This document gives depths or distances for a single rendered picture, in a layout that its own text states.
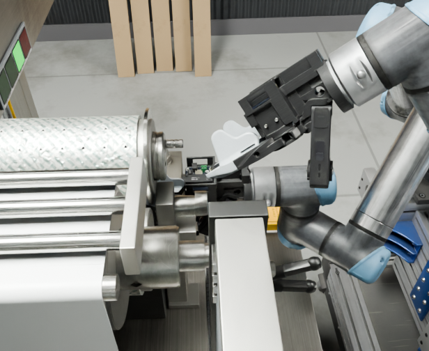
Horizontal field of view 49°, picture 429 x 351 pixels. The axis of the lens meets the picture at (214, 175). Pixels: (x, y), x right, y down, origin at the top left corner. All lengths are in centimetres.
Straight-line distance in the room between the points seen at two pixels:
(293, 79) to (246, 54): 286
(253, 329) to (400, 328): 152
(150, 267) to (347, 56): 33
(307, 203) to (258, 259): 50
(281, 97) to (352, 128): 230
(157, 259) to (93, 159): 25
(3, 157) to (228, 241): 42
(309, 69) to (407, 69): 11
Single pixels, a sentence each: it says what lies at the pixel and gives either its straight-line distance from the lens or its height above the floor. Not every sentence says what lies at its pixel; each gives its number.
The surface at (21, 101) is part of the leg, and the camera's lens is 170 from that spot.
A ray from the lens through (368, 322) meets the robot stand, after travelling 179.
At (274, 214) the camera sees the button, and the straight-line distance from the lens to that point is 108.
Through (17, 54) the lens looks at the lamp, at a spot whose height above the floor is 119.
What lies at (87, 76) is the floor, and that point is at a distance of 333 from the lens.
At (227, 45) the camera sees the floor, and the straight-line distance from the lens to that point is 357.
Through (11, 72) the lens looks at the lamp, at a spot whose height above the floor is 118.
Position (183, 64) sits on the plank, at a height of 5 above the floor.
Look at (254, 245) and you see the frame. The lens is 38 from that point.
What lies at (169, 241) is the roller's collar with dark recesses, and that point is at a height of 137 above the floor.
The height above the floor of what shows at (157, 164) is 126.
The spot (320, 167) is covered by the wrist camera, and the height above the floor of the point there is 131.
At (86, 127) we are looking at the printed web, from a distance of 70.
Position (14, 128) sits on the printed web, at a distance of 73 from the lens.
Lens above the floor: 174
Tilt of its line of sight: 45 degrees down
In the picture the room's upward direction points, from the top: straight up
